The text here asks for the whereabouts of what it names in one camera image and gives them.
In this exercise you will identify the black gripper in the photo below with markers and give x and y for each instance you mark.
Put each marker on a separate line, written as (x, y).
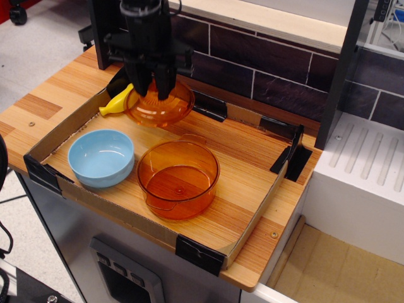
(147, 43)

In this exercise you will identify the orange transparent pot lid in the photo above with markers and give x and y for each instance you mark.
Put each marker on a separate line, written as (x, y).
(150, 111)

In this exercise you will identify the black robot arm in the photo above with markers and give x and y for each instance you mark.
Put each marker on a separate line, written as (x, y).
(142, 4)

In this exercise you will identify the orange transparent pot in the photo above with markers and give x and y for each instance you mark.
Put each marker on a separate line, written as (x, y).
(179, 177)

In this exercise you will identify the yellow toy banana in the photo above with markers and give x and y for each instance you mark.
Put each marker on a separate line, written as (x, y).
(121, 102)

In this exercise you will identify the cardboard fence with black tape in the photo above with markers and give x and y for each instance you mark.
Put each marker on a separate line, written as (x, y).
(264, 171)

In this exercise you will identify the light blue bowl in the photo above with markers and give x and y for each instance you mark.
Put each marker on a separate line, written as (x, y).
(102, 158)

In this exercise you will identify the black caster wheel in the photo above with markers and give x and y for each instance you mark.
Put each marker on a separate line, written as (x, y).
(18, 15)

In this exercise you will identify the grey oven control panel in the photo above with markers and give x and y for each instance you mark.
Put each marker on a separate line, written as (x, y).
(125, 279)

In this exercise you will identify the white toy sink unit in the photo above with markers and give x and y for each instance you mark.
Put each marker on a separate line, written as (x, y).
(356, 190)

